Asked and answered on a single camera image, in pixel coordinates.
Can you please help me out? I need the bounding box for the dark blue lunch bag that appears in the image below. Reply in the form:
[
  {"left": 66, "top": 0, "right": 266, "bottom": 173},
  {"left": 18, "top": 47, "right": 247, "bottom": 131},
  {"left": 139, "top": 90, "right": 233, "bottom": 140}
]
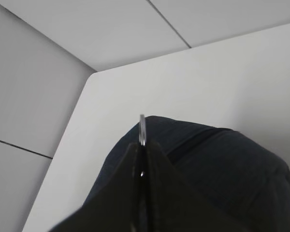
[{"left": 82, "top": 115, "right": 290, "bottom": 232}]

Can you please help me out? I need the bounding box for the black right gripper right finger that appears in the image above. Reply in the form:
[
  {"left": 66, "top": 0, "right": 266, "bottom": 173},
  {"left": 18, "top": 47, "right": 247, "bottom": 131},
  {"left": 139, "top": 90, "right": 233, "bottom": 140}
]
[{"left": 146, "top": 141, "right": 258, "bottom": 232}]

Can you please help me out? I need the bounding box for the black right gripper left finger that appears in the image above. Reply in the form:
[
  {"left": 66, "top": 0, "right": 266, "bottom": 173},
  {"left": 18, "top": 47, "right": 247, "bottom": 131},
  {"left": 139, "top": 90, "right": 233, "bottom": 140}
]
[{"left": 52, "top": 143, "right": 141, "bottom": 232}]

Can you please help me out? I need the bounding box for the silver zipper pull ring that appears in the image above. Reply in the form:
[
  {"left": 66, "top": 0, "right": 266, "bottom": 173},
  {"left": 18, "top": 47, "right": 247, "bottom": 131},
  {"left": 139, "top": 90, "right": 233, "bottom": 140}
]
[{"left": 138, "top": 114, "right": 147, "bottom": 147}]

